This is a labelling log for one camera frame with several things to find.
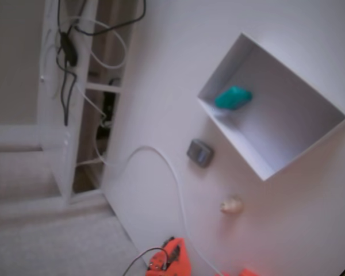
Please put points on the white cardboard box bin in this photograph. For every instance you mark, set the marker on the white cardboard box bin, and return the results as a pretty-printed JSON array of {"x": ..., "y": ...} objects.
[{"x": 290, "y": 120}]

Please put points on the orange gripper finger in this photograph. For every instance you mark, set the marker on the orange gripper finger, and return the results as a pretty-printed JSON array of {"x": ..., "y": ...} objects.
[
  {"x": 168, "y": 247},
  {"x": 183, "y": 250}
]

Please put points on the green rounded cube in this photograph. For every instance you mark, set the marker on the green rounded cube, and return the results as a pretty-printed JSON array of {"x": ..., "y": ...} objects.
[{"x": 233, "y": 98}]

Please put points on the white shelf frame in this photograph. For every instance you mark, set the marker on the white shelf frame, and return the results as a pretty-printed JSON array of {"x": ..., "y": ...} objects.
[{"x": 50, "y": 86}]

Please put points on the small white bear figurine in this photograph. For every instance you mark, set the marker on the small white bear figurine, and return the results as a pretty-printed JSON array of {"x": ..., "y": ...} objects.
[{"x": 231, "y": 204}]

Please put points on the grey metal tin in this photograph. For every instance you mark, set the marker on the grey metal tin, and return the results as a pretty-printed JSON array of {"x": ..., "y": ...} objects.
[{"x": 199, "y": 153}]

